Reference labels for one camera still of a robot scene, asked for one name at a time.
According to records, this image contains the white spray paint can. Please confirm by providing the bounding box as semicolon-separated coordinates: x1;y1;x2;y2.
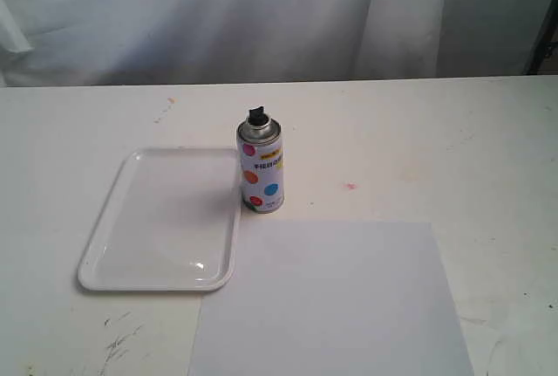
236;106;284;214

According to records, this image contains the white plastic tray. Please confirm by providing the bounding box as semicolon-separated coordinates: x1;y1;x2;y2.
78;147;241;292

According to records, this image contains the white paper sheet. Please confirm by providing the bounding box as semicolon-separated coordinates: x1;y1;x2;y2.
188;218;473;375

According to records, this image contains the white backdrop curtain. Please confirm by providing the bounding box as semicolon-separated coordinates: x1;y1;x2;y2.
1;0;551;86

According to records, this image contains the black metal stand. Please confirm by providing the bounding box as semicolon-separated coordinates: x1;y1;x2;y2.
525;0;557;75

